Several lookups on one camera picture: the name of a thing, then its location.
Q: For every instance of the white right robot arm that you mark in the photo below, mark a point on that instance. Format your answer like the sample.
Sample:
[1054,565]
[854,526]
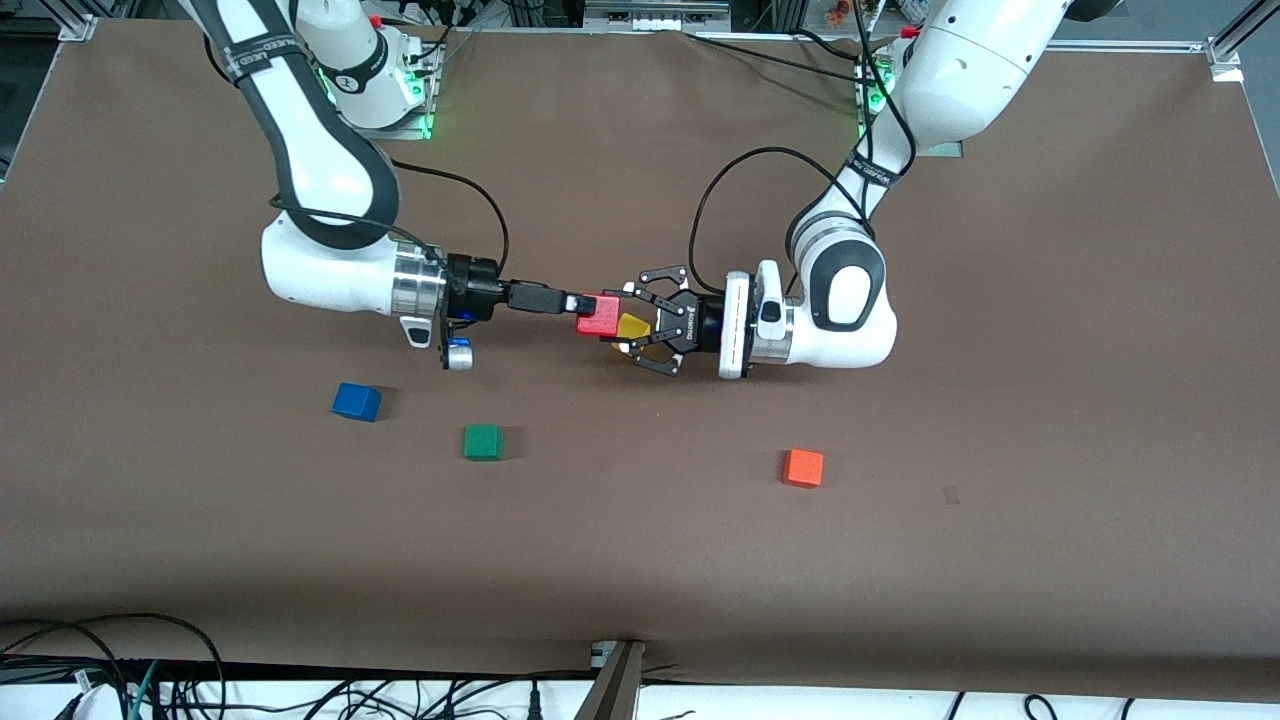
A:
[310,160]

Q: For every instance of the red wooden block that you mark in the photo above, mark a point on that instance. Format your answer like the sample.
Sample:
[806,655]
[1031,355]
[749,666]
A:
[600,318]

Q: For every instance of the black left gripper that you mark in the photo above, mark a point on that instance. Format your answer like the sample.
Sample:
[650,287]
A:
[697,324]

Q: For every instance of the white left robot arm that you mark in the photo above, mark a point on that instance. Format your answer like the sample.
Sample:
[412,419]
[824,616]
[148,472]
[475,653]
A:
[850,300]

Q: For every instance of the yellow wooden block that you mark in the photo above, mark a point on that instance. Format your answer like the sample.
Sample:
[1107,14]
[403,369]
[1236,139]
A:
[633,327]

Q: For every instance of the colourful toy figures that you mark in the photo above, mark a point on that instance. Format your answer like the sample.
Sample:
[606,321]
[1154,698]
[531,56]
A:
[845,10]

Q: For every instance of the blue wooden block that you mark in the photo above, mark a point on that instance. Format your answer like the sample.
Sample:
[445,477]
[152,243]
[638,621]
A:
[355,402]

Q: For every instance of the metal post with bracket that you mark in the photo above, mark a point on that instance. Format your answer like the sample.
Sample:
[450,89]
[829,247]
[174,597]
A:
[612,685]

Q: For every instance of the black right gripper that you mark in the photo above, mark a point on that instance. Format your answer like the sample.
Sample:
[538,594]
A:
[474,287]

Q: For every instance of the green wooden block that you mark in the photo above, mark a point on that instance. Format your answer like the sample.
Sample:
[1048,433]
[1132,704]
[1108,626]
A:
[482,442]

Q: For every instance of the aluminium corner bracket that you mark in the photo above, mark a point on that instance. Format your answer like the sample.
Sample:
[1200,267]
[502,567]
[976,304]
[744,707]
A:
[78,28]
[1225,60]

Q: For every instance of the orange wooden block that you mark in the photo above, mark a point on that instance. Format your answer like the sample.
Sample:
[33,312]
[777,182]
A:
[802,468]

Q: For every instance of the black edge rail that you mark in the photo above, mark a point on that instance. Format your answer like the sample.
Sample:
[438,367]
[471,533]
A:
[300,668]

